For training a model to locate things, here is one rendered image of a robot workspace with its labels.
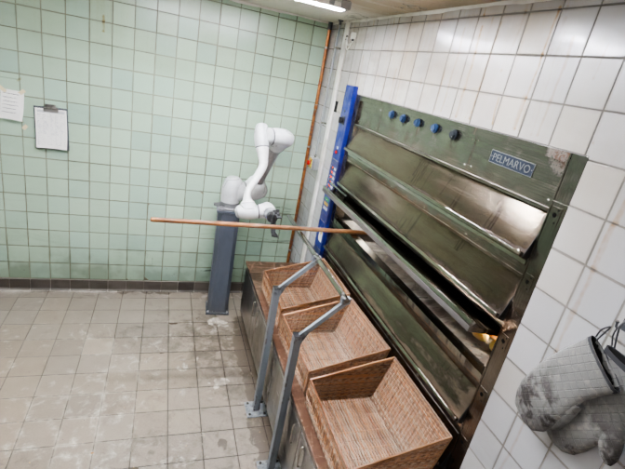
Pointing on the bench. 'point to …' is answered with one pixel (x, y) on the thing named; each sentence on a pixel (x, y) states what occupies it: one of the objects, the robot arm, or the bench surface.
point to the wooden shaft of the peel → (254, 225)
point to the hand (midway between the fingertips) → (277, 227)
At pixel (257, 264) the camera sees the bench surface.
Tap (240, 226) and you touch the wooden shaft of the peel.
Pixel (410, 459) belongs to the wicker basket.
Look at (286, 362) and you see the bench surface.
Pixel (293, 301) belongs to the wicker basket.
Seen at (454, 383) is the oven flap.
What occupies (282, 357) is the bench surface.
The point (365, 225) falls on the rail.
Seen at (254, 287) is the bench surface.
